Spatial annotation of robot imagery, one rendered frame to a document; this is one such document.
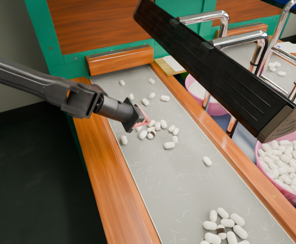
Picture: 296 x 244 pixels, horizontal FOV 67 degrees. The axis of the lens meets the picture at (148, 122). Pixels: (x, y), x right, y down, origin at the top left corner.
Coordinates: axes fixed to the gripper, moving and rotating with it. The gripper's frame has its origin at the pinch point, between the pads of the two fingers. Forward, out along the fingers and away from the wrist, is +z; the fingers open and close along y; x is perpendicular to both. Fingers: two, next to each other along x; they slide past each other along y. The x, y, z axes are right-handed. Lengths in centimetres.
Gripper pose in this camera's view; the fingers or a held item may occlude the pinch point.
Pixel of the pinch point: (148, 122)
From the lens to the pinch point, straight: 73.5
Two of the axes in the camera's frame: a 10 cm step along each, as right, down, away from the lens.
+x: -6.0, 7.3, 3.4
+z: 7.0, 2.6, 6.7
